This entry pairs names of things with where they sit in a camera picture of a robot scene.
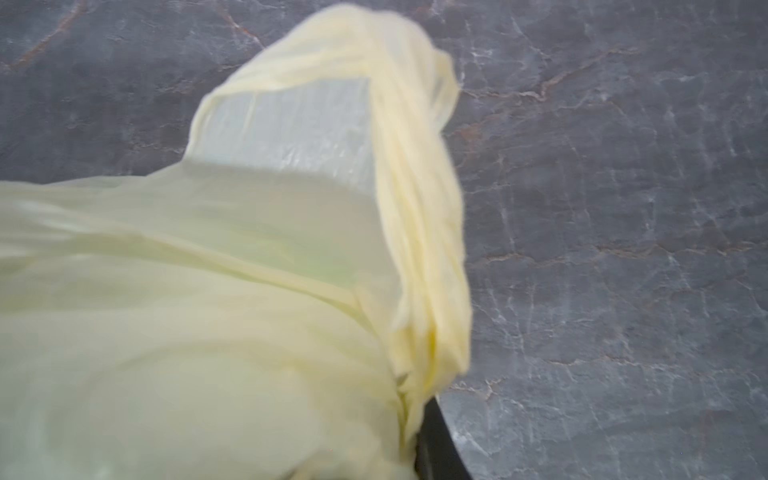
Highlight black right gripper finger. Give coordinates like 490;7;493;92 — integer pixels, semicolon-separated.
415;397;472;480

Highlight pale yellow printed plastic bag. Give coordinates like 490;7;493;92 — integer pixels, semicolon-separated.
1;4;472;479

